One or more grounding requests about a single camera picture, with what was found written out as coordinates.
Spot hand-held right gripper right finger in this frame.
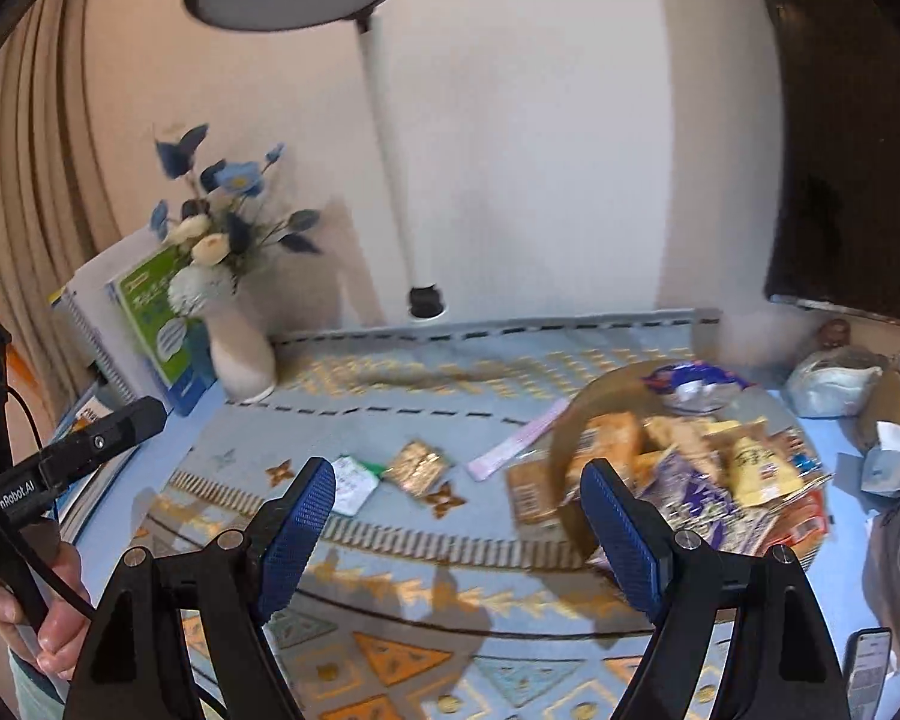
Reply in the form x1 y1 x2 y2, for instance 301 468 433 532
579 457 850 720

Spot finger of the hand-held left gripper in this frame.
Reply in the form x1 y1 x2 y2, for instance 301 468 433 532
41 397 167 486

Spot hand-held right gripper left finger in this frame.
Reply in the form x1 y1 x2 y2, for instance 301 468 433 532
64 456 338 720

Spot purple white snack bag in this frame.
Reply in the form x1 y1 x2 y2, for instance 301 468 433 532
634 446 777 548

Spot orange cracker packet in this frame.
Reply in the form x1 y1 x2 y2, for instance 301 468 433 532
583 411 644 482

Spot cracker packet with barcode label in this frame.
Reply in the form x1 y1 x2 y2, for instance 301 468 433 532
505 460 572 535

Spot pale cracker packet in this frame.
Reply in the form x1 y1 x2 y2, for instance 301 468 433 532
643 418 725 467

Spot amber glass bowl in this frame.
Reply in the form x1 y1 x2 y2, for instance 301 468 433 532
549 360 830 567

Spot yellow snack packet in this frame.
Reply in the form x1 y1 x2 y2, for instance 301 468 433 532
727 435 805 507

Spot blue round biscuit bag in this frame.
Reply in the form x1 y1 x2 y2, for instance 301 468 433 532
643 362 752 412

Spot red fried snack packet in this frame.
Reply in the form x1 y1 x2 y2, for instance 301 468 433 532
765 491 830 552

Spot person's left hand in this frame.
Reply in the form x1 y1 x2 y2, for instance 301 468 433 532
0 538 85 680

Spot green white sachet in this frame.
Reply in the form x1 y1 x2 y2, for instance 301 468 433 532
330 456 387 517

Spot stack of flat books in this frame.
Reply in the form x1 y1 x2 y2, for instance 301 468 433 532
49 382 143 541

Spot green cover book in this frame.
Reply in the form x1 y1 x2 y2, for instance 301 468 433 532
106 244 222 417

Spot row of spiral-bound books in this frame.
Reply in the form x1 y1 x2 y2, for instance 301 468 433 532
51 236 158 410

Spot small gold cracker packet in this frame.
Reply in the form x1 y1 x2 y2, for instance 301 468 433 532
384 440 451 496

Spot blue patterned tablecloth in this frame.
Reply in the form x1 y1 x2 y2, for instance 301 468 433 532
67 307 848 720

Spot white ceramic vase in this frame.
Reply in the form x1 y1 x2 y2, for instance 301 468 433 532
204 292 277 404

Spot pink strip packet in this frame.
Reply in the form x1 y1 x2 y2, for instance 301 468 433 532
467 399 571 481

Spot artificial flower bouquet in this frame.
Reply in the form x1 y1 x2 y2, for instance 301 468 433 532
148 122 323 316

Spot white plastic bag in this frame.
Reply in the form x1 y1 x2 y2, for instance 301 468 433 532
785 349 886 419

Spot grey pencil case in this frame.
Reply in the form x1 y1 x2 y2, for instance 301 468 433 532
862 491 900 672

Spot smartphone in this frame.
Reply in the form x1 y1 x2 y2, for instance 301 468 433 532
842 626 895 720

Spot crumpled white blue tissue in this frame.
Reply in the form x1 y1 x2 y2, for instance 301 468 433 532
861 420 900 496

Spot beige curtain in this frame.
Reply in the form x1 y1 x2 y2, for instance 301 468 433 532
0 0 196 406

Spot cardboard box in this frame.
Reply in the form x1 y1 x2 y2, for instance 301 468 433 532
855 352 900 451

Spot white desk lamp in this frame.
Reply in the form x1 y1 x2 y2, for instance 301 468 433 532
184 0 449 322

